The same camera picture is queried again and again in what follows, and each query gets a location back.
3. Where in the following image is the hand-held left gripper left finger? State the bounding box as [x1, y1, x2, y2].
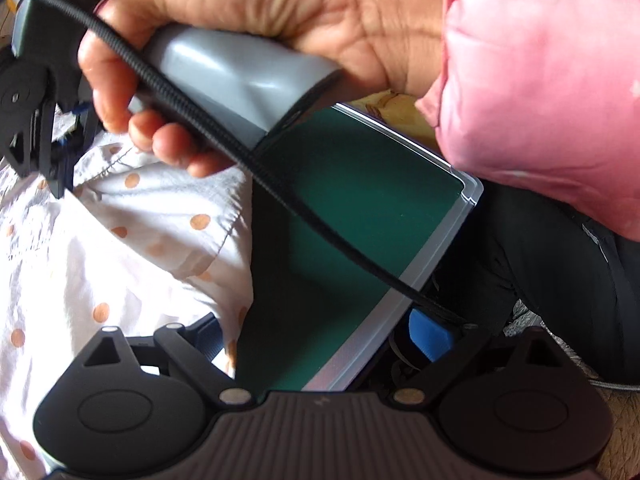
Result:
[82, 312, 253, 406]

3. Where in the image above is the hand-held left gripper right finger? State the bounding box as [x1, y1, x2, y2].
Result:
[392, 307, 568, 407]

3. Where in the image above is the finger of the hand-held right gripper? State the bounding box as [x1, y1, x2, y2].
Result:
[49, 102, 97, 199]
[0, 105, 53, 179]

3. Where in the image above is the white polka dot shirt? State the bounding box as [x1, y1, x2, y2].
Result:
[0, 105, 256, 480]

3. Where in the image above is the person's right forearm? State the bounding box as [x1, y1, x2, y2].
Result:
[415, 0, 640, 241]

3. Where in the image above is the person's right hand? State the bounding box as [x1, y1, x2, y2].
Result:
[77, 0, 447, 179]

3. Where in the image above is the person's dark clothing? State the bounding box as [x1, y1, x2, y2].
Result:
[360, 180, 640, 386]

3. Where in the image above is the green table mat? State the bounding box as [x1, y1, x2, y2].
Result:
[235, 102, 485, 393]

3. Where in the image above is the black braided cable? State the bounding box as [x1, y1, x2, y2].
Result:
[20, 0, 468, 326]

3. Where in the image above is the grey braided cable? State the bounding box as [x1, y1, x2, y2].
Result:
[585, 376, 640, 392]

